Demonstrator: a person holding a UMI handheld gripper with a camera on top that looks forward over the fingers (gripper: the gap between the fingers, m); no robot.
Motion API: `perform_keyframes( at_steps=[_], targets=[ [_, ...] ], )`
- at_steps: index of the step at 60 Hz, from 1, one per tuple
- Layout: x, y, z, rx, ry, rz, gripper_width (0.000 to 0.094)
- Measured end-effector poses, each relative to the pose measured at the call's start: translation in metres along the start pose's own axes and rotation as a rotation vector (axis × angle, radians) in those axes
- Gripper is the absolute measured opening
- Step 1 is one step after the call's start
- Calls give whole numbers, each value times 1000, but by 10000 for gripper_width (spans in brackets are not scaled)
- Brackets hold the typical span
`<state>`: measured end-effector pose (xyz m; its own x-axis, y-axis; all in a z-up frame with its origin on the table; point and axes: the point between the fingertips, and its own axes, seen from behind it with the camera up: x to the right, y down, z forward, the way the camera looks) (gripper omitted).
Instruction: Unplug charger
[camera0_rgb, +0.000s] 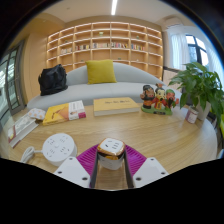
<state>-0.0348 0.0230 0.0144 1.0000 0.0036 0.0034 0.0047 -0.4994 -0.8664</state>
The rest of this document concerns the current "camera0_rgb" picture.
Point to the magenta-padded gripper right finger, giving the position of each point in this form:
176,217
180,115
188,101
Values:
150,171

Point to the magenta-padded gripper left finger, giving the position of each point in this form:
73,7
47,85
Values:
71,171

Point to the white gold-rimmed charger block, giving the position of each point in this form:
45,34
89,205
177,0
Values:
111,153

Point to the round white power strip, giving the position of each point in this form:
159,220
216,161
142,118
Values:
59,148

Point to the yellow and orange book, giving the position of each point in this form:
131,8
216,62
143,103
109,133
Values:
63,112

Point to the red and grey book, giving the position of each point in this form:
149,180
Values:
21,130

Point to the small white and red cup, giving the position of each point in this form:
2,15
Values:
191,115

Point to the colourful three-figure figurine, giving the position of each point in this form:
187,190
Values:
158,100

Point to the plain yellow book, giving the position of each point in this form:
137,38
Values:
115,106

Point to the grey curved sofa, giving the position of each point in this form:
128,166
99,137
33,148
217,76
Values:
100,91

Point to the black backpack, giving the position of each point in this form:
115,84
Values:
52,80

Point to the green potted plant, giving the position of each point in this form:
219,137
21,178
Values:
200,86

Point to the yellow cushion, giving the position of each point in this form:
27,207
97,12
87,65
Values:
101,71

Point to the grey-framed glass door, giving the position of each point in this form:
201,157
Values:
11,80

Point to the white sheer curtain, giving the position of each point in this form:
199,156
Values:
180,51

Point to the arched dark-framed window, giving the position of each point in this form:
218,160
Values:
196,50

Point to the long ceiling light strip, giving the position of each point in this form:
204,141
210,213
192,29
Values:
114,6

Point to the wooden wall shelf unit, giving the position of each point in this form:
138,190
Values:
103,41

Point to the white wall air conditioner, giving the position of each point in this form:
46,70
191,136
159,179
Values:
172,22

